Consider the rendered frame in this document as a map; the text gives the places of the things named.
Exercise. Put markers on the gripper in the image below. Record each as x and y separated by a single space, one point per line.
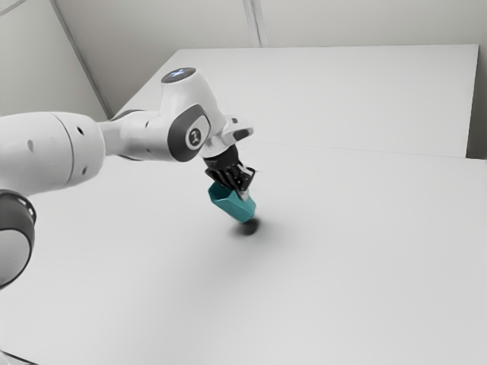
224 163

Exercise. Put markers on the teal faceted mug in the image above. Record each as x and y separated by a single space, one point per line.
234 205

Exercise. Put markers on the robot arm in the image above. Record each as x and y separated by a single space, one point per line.
45 152

